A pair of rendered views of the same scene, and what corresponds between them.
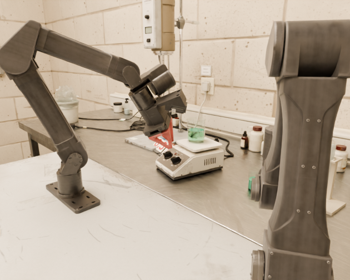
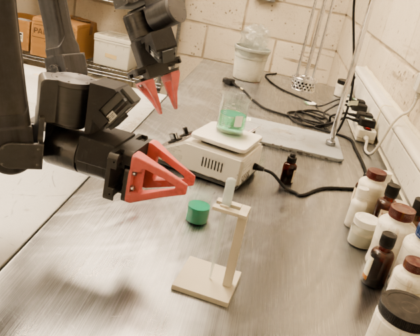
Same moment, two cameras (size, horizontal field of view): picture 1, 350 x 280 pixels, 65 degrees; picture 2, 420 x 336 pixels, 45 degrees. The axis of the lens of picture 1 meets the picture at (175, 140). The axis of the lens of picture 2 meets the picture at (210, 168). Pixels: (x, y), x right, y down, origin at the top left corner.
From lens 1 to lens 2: 85 cm
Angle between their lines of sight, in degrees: 46
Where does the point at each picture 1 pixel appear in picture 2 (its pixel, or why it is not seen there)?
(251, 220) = (95, 220)
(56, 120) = (51, 22)
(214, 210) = (99, 193)
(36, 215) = not seen: hidden behind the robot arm
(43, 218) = not seen: hidden behind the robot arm
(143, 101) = (129, 31)
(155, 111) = (135, 47)
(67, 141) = (53, 49)
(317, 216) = not seen: outside the picture
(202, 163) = (198, 161)
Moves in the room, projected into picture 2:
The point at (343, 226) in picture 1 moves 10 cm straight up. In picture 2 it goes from (145, 298) to (155, 232)
